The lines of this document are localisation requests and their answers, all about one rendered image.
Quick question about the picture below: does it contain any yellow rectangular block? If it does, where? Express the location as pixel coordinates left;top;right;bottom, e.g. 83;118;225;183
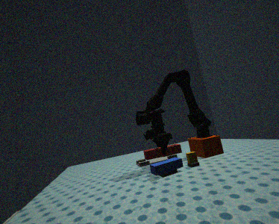
186;152;198;164

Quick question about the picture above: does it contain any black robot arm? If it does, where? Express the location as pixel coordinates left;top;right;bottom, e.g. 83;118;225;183
136;69;212;140

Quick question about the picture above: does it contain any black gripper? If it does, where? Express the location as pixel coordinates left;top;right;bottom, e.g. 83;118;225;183
150;122;172;155

